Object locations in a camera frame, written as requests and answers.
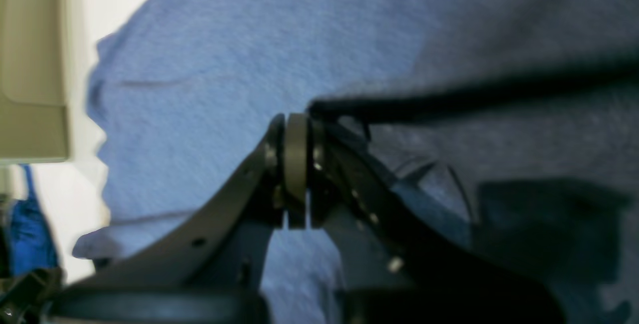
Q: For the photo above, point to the dark blue t-shirt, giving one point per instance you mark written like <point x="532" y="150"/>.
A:
<point x="524" y="149"/>

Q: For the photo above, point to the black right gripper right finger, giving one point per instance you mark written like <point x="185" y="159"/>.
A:
<point x="396" y="269"/>

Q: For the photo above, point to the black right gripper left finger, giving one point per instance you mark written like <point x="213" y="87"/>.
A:
<point x="208" y="270"/>

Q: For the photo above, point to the grey right side partition panel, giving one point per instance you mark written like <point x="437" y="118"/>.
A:
<point x="33" y="121"/>

